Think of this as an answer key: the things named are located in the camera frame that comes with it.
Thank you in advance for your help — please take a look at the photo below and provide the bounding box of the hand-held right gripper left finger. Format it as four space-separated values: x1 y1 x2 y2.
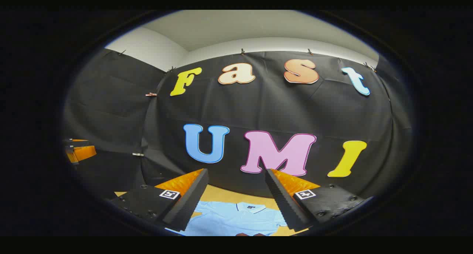
107 168 210 233

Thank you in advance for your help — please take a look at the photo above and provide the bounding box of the light blue T-shirt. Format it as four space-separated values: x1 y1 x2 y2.
165 200 289 237

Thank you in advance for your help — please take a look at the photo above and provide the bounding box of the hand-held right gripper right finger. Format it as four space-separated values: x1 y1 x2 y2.
265 168 374 233

